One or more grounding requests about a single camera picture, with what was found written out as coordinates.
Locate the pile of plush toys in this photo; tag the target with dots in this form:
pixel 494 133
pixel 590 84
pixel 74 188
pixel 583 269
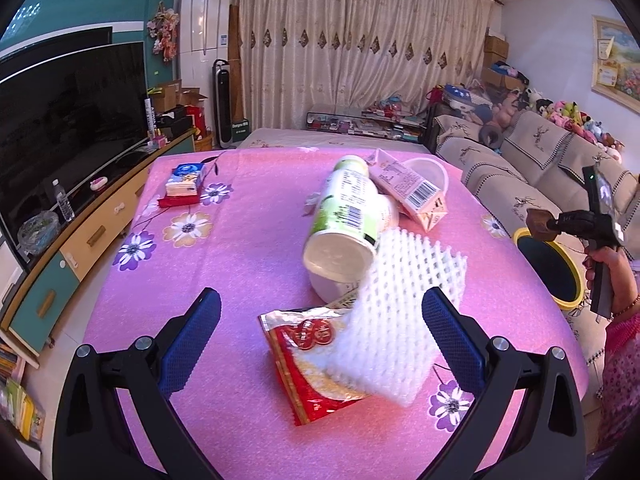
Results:
pixel 511 95

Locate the wooden tv cabinet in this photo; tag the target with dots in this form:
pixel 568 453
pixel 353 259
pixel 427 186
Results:
pixel 34 306

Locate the person's right hand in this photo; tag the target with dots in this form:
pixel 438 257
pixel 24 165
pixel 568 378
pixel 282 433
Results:
pixel 623 283

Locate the red white snack bag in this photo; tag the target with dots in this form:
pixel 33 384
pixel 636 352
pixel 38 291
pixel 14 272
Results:
pixel 301 343

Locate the cream window curtain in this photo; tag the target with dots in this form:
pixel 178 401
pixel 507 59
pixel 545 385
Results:
pixel 296 54

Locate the green white drink bottle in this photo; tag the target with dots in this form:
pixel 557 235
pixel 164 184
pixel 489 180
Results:
pixel 349 180

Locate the white yogurt cup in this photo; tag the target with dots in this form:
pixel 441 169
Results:
pixel 343 242

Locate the red fire extinguisher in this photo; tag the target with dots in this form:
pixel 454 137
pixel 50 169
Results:
pixel 196 113

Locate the white foam fruit net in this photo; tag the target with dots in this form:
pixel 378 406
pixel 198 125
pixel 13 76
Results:
pixel 386 348

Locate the pink milk carton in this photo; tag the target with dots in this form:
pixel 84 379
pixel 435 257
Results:
pixel 422 198

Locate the clear water bottle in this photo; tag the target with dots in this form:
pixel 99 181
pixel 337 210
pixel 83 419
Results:
pixel 63 201

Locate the beige patterned sofa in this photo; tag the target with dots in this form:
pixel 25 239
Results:
pixel 539 165

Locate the yellow rimmed trash bin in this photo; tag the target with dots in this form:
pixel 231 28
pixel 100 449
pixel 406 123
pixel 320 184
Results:
pixel 555 268

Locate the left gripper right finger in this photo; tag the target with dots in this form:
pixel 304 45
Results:
pixel 547 439

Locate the black tower fan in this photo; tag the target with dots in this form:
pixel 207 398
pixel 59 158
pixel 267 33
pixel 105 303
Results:
pixel 222 103

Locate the black flat television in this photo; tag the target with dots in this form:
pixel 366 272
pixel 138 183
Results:
pixel 70 106

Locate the framed landscape painting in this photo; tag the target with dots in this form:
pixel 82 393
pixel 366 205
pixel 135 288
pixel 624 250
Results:
pixel 616 66

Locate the white air conditioner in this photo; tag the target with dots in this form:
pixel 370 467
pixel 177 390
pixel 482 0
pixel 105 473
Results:
pixel 203 39

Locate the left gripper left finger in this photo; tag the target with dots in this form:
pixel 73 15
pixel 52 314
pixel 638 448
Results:
pixel 92 439

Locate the glass bowl on cabinet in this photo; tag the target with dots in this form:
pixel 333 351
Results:
pixel 38 233

